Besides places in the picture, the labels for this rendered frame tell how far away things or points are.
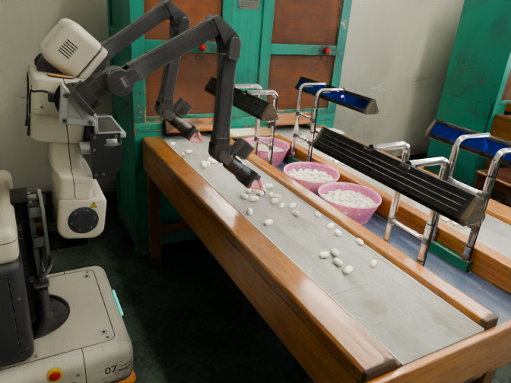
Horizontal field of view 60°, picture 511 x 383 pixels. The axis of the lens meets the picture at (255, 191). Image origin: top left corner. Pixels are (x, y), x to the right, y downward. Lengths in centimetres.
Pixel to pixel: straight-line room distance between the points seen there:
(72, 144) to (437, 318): 126
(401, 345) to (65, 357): 116
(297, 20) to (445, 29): 238
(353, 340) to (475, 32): 361
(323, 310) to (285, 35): 189
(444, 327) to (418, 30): 363
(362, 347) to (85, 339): 110
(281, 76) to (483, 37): 212
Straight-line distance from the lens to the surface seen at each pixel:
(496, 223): 203
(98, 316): 194
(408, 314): 131
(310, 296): 124
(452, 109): 451
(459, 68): 448
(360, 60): 420
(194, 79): 252
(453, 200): 117
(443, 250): 176
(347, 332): 115
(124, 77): 140
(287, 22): 275
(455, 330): 132
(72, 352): 181
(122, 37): 185
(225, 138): 156
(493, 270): 170
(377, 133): 457
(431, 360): 120
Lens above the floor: 149
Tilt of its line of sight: 23 degrees down
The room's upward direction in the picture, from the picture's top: 5 degrees clockwise
